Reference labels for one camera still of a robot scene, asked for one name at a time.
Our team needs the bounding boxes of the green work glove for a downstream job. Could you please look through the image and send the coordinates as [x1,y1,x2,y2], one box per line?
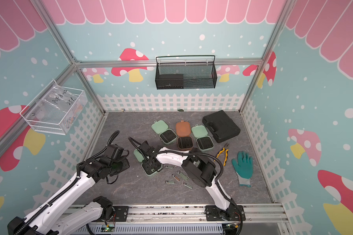
[231,151,253,187]

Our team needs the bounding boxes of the black plastic tool case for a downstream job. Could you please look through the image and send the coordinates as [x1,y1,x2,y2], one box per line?
[202,110,241,143]

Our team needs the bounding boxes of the green nail clipper low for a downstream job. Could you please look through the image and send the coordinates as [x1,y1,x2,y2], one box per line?
[183,183,193,189]

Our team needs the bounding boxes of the white wire wall basket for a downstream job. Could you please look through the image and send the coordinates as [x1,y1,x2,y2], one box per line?
[20,80,86,136]

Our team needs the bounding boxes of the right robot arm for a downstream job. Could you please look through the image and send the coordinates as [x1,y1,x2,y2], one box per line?
[134,141,246,222]

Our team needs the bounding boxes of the green case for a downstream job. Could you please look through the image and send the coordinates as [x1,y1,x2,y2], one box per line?
[191,124,214,151]
[133,149,163,176]
[151,120,177,145]

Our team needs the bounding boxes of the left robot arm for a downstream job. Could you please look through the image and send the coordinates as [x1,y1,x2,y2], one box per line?
[7,145,129,235]

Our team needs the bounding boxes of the black wire wall basket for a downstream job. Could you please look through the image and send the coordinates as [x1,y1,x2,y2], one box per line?
[155,55,218,89]

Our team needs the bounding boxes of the yellow handled pliers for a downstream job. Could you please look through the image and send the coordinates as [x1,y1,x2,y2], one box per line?
[216,143,229,166]

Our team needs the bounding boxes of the black box in basket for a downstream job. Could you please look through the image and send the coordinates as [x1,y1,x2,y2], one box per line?
[156,74,184,90]

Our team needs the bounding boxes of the front aluminium rail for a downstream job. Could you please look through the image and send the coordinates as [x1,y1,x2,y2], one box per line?
[44,204,289,225]

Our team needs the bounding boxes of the brown case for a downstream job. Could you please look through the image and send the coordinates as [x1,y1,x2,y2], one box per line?
[176,120,193,151]

